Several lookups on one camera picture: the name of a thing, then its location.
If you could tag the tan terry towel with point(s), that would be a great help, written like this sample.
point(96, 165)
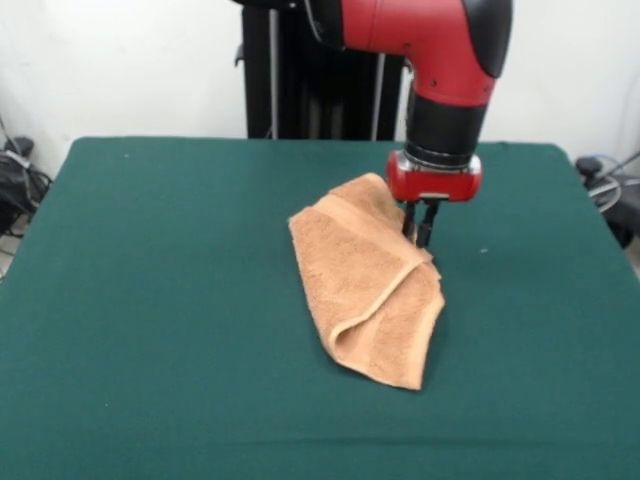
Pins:
point(360, 280)

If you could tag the dark green table cloth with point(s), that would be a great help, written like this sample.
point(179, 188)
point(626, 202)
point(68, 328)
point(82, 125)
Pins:
point(150, 300)

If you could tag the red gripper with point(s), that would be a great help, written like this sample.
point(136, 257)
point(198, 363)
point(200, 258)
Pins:
point(435, 185)

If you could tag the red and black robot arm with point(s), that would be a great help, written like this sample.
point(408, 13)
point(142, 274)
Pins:
point(400, 25)

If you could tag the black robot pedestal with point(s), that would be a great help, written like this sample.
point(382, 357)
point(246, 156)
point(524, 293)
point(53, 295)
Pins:
point(290, 90)

